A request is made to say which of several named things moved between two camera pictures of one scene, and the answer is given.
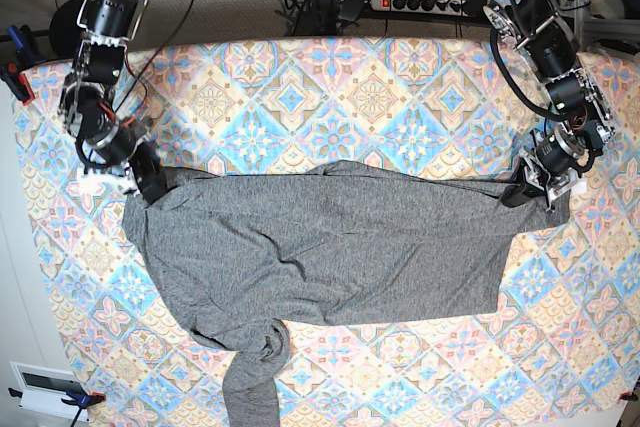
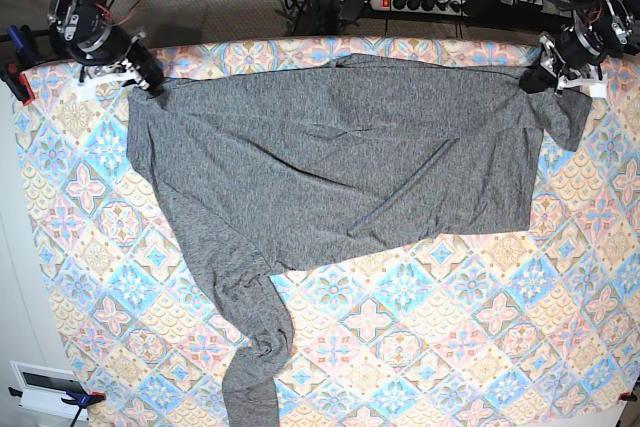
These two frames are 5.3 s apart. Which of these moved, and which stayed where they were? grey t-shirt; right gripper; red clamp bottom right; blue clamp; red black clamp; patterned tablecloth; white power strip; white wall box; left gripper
Moved: left gripper; right gripper; grey t-shirt
Stayed: white power strip; patterned tablecloth; red clamp bottom right; red black clamp; white wall box; blue clamp
